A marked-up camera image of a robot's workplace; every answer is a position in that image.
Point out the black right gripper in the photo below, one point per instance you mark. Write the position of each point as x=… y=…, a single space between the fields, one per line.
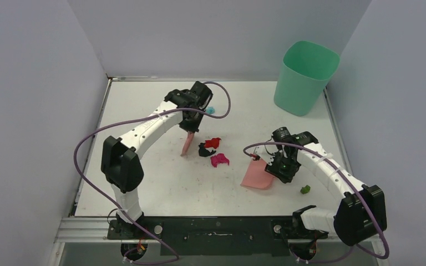
x=282 y=170

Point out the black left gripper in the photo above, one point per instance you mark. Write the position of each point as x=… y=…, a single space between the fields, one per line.
x=193 y=127

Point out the pink hand brush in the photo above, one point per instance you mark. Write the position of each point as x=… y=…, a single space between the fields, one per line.
x=188 y=141

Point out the teal paper scrap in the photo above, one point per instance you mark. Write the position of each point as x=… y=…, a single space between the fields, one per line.
x=210 y=110

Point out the pink plastic dustpan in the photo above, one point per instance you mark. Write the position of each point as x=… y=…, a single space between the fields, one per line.
x=256 y=177

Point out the red paper scrap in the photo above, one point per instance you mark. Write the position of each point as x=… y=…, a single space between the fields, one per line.
x=212 y=143

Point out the black paper scrap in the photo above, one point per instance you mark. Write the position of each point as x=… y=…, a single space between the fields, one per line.
x=204 y=152

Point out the magenta paper scrap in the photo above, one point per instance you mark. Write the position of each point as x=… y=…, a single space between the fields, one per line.
x=219 y=159

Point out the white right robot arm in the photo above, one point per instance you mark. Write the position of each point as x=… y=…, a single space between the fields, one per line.
x=362 y=209

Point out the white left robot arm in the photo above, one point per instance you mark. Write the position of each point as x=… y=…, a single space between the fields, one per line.
x=121 y=156

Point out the green paper scrap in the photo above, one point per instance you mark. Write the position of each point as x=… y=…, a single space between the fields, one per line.
x=305 y=189

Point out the green plastic waste bin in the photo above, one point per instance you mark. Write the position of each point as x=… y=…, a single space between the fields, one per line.
x=306 y=69

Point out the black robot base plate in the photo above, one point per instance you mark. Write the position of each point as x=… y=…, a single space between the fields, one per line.
x=277 y=247

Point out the aluminium frame rail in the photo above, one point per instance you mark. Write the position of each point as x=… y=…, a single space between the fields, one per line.
x=84 y=229

